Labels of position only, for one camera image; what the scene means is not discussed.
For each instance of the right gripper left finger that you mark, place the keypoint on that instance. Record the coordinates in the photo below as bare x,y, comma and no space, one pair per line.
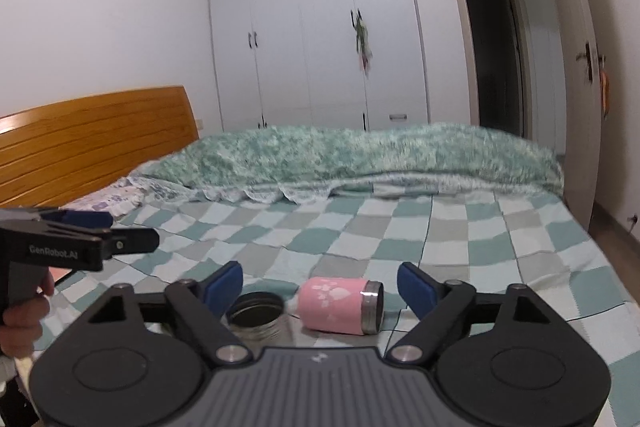
196,312

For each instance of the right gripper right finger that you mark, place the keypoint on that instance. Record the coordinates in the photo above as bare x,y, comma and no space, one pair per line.
440,309

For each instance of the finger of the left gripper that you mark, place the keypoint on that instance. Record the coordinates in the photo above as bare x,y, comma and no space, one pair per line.
119,242
78,219

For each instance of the pink steel cup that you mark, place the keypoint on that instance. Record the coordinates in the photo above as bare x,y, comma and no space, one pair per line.
341,306

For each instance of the open steel cup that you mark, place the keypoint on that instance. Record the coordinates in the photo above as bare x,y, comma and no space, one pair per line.
259,319

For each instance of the beige room door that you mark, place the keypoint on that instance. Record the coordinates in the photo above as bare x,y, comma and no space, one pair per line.
583,107

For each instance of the person's left hand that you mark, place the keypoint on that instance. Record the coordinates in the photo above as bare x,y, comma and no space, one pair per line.
21,326

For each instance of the purple floral pillow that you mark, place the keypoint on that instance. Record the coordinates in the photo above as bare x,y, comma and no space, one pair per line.
127,194

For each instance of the checkered bed sheet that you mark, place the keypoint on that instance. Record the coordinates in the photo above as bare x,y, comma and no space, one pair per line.
485,239

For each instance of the wooden headboard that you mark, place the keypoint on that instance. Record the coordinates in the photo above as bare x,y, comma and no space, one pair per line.
54,154

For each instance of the green floral quilt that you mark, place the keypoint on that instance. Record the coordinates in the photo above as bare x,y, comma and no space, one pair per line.
303,164

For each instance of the hanging green ornament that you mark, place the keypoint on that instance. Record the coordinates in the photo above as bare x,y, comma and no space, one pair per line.
362,44

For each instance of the white wardrobe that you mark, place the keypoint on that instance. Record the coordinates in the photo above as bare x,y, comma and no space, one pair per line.
294,62

